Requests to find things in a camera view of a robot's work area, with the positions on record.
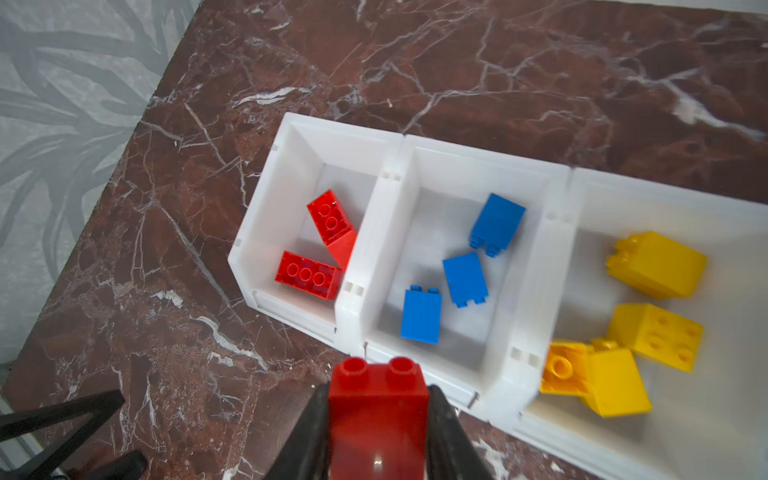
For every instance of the yellow long lego brick front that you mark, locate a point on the yellow long lego brick front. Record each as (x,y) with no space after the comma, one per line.
(656,265)

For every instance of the white left bin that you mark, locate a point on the white left bin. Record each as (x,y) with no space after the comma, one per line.
(308,157)

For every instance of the blue lego brick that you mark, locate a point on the blue lego brick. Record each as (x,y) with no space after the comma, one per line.
(465,280)
(496,225)
(421,315)

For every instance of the white bin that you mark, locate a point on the white bin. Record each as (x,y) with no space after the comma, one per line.
(308,157)
(395,299)
(707,424)

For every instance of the yellow tall lego brick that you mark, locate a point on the yellow tall lego brick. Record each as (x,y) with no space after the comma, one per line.
(656,334)

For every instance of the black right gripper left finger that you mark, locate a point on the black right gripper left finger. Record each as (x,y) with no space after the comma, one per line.
(306,453)

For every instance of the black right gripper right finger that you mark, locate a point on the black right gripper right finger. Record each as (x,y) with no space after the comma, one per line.
(449,452)

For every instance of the yellow square lego brick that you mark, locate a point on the yellow square lego brick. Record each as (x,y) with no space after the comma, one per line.
(565,370)

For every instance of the white right bin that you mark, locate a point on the white right bin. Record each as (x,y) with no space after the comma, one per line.
(707,424)

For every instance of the white middle bin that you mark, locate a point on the white middle bin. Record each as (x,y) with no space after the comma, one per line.
(395,299)

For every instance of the red lego brick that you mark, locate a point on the red lego brick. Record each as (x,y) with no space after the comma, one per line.
(334,227)
(378,420)
(315,278)

